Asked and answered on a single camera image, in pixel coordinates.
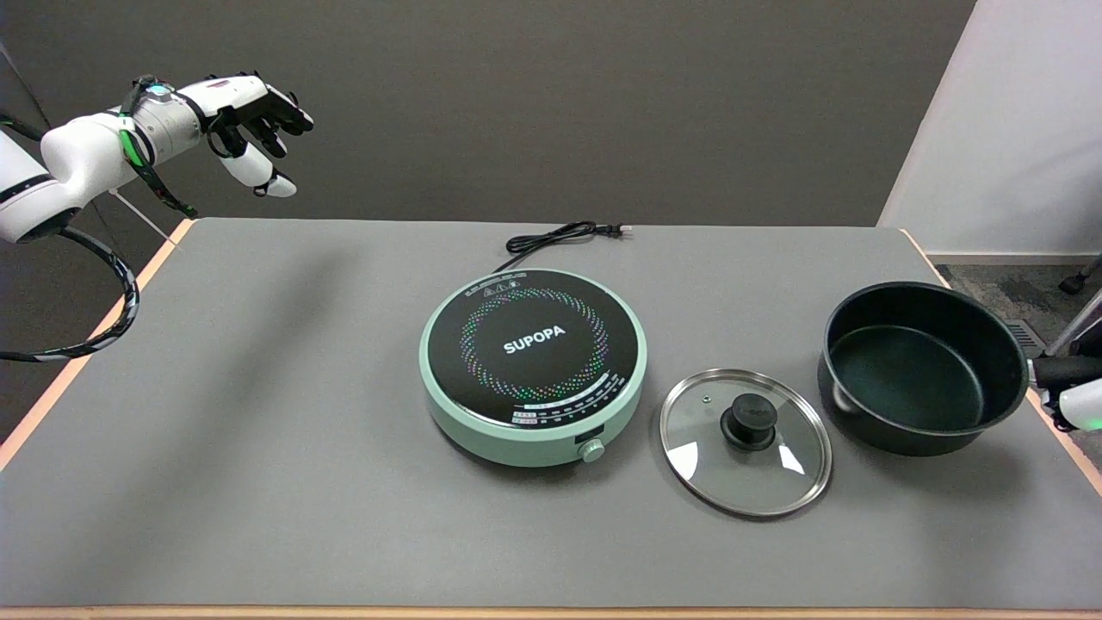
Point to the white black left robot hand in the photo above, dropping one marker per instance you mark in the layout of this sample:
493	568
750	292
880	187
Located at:
232	93

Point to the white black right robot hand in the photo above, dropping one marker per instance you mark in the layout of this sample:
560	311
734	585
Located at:
1076	405

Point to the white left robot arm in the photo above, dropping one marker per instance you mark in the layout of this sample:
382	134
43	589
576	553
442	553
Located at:
82	159

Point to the white metal stand leg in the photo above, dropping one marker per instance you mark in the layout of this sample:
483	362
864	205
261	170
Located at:
1076	323

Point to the metal floor vent grille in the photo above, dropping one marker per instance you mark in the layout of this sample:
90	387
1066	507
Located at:
1026	337

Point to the black chair base leg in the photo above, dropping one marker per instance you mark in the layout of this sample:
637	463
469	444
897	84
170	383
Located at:
1081	277

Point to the glass lid with black knob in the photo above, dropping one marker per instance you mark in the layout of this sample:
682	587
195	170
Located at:
747	443

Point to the green SUPOPA induction cooker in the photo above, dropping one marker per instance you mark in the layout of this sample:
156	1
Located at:
534	362

